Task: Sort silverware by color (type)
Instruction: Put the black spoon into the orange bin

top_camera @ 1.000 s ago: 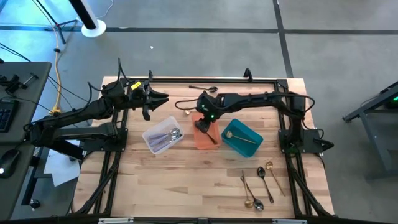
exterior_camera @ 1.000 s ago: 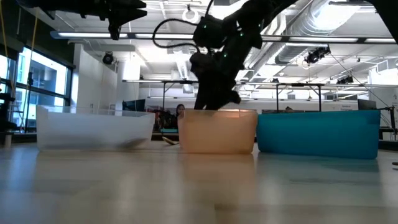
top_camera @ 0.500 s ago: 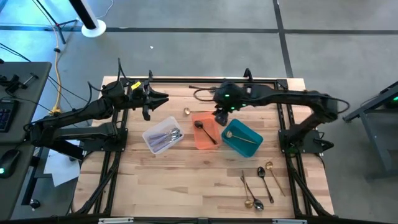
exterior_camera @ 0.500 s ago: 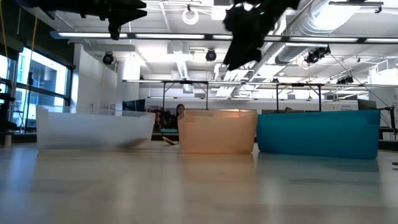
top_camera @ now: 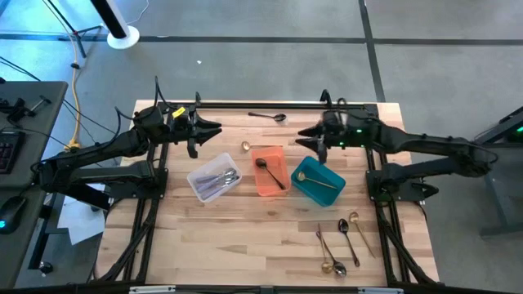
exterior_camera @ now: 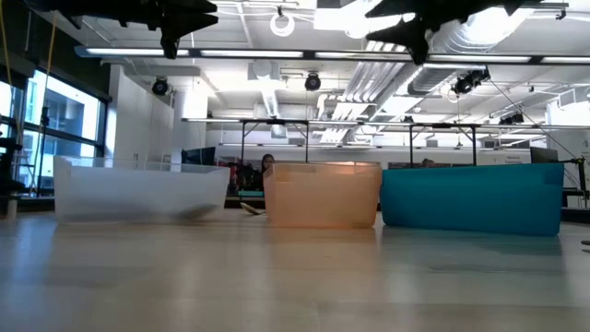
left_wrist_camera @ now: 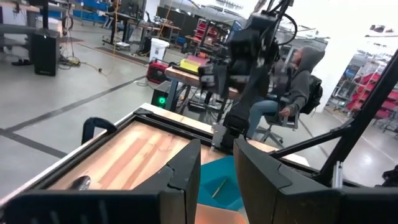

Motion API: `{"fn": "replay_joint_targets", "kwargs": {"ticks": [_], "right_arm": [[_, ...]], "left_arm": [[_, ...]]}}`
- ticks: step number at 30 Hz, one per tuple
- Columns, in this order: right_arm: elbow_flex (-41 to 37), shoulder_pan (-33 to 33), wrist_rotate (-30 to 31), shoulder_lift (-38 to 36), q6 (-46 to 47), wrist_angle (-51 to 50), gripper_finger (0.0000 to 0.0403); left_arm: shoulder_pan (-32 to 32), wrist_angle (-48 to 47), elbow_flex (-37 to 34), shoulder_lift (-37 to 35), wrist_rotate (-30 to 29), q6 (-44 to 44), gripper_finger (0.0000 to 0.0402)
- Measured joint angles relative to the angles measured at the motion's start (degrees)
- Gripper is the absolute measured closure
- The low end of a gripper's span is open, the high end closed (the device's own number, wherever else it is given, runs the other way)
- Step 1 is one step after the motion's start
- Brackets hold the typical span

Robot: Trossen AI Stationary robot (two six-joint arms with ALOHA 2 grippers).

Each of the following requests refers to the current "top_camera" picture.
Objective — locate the clear plastic bin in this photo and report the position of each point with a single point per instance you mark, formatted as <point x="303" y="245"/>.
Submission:
<point x="196" y="192"/>

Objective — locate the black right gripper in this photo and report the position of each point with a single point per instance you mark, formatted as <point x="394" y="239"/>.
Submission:
<point x="337" y="139"/>

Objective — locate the black caster wheel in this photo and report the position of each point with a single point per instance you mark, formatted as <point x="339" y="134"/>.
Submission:
<point x="46" y="267"/>

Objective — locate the black stand with green light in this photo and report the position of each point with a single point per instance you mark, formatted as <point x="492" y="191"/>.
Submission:
<point x="502" y="183"/>

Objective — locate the white round stand base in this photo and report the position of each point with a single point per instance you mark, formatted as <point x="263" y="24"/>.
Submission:
<point x="122" y="41"/>

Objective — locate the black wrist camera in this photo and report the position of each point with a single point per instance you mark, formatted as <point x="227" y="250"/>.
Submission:
<point x="191" y="114"/>
<point x="336" y="118"/>

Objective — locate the silver aluminium bracket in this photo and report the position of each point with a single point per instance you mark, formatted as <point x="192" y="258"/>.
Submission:
<point x="152" y="289"/>
<point x="380" y="290"/>

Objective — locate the black clamp tool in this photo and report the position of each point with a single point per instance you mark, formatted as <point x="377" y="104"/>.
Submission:
<point x="18" y="108"/>

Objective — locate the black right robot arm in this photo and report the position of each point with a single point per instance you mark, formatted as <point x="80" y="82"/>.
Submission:
<point x="429" y="141"/>

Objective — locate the white paper sheet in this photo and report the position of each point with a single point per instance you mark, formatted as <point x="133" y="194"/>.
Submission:
<point x="81" y="220"/>

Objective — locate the orange plastic bin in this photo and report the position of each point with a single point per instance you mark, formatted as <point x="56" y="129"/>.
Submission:
<point x="265" y="183"/>

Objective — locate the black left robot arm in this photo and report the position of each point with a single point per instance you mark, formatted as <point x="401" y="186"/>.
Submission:
<point x="102" y="151"/>

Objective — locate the dark grey desk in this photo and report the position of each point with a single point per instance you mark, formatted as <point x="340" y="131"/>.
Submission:
<point x="28" y="122"/>
<point x="16" y="253"/>

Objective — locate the black pole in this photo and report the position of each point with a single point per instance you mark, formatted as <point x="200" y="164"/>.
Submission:
<point x="108" y="16"/>

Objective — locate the yellow tag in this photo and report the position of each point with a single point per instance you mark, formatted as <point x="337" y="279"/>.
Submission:
<point x="178" y="112"/>

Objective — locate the black keyboard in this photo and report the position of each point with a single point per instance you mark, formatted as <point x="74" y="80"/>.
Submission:
<point x="8" y="151"/>

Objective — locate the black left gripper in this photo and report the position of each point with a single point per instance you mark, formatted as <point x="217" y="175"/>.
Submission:
<point x="184" y="130"/>

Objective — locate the gold spoon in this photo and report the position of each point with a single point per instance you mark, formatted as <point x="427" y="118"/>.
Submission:
<point x="327" y="267"/>
<point x="245" y="145"/>
<point x="301" y="176"/>
<point x="353" y="216"/>

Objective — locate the teal plastic bin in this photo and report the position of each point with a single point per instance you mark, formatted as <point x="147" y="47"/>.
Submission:
<point x="318" y="196"/>

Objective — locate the black tripod stand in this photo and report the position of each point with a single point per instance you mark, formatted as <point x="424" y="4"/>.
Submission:
<point x="77" y="32"/>

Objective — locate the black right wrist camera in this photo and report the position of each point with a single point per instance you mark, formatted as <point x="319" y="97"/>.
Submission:
<point x="336" y="118"/>

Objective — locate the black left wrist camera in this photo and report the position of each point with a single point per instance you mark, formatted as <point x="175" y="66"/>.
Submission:
<point x="191" y="114"/>

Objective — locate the black computer mouse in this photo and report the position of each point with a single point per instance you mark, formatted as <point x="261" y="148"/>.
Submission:
<point x="11" y="212"/>

